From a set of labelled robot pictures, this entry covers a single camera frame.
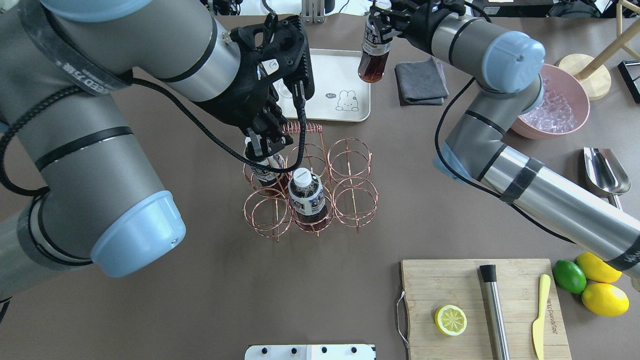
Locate clear wine glass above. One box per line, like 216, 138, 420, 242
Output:
274, 79, 293, 99

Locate wooden cutting board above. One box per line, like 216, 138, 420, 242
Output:
400, 259, 552, 360

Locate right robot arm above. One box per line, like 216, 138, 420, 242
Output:
365, 0, 640, 289

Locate green lime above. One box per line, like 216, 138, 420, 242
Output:
551, 260, 587, 295

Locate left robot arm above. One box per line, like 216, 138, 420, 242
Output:
1, 0, 314, 308

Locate copper wire bottle basket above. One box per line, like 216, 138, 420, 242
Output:
242, 121, 379, 240

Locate grey folded cloth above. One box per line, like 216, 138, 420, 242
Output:
394, 57, 450, 106

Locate tea bottle white cap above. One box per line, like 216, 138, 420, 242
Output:
358, 17, 391, 84

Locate yellow plastic knife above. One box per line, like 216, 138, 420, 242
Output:
531, 273, 551, 360

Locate yellow lemon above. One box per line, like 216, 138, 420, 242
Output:
581, 282, 630, 317
574, 251, 623, 284

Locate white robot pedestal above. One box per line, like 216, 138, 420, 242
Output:
244, 343, 378, 360

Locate wooden glass rack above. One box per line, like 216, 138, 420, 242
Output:
555, 0, 640, 101

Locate cream rectangular tray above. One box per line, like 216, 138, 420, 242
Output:
305, 48, 371, 122

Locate tea bottle in basket rear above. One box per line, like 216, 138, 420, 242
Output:
244, 145, 292, 197

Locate pink bowl with ice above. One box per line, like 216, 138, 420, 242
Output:
510, 64, 590, 140

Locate metal scoop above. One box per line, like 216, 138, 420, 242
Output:
583, 146, 631, 210

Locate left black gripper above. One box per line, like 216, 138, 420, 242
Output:
197, 14, 314, 161

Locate tea bottle in basket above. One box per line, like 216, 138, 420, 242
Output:
288, 167, 329, 231
244, 145, 292, 197

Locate steel muddler black tip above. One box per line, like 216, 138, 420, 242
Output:
478, 264, 511, 360

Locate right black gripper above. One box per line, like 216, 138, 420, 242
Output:
368, 0, 466, 53

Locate lemon half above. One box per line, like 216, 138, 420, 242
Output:
434, 304, 467, 337

